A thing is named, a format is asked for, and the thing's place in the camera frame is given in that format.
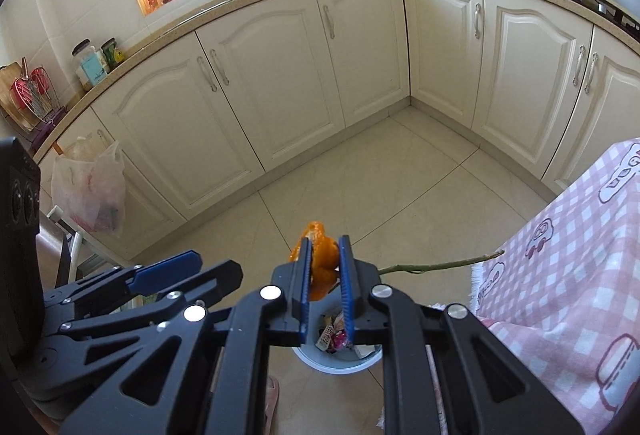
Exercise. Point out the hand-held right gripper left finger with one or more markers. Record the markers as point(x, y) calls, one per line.
point(303, 285)

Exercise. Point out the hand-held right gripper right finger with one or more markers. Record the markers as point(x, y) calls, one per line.
point(347, 290)

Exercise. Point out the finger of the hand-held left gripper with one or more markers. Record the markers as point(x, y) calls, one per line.
point(165, 272)
point(215, 282)

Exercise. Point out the pink foil wrapper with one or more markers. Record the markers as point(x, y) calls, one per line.
point(340, 341)

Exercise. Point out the red white snack wrapper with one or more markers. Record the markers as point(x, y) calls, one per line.
point(325, 337)

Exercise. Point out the white paper napkin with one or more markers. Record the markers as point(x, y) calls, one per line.
point(367, 351)

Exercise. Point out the grey waste bin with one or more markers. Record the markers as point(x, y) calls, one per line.
point(345, 365)

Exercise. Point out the white metal folding stool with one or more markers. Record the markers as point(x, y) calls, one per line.
point(70, 240)

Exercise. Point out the hanging clear plastic bag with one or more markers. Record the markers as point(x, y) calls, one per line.
point(90, 195)

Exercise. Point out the green plant stem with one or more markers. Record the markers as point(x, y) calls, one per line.
point(440, 263)

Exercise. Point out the purple dish rack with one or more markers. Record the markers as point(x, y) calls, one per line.
point(45, 120)

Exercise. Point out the pink slipper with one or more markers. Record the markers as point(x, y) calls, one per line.
point(272, 405)

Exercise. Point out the red skimmer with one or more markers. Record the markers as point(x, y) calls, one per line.
point(22, 96)
point(41, 80)

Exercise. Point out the wooden cutting board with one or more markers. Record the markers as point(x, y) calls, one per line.
point(12, 85)

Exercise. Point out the large clear jar blue label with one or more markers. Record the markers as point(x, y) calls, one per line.
point(91, 67)

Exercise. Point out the cream kitchen base cabinets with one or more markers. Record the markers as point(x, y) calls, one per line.
point(300, 80)

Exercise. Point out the small jar green lid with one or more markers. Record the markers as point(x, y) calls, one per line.
point(112, 54)

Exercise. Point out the pink checked tablecloth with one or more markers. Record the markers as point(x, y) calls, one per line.
point(575, 265)

